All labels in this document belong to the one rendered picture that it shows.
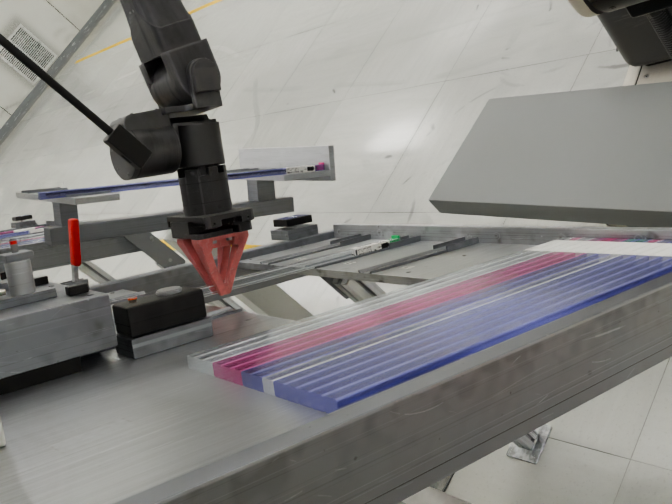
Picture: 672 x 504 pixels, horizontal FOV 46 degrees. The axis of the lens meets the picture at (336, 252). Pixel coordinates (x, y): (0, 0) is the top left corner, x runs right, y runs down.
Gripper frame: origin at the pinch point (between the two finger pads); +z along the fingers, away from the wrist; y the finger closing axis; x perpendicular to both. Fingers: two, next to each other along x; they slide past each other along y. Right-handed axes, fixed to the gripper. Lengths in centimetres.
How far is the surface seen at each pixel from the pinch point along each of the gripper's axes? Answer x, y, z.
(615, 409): 89, -7, 47
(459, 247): 28.8, 12.1, 0.5
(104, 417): -27.1, 30.9, 0.5
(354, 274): 13.5, 8.9, 0.9
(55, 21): 268, -761, -167
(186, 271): 5.2, -19.1, 0.4
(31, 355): -27.4, 17.0, -2.0
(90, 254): 20, -96, 4
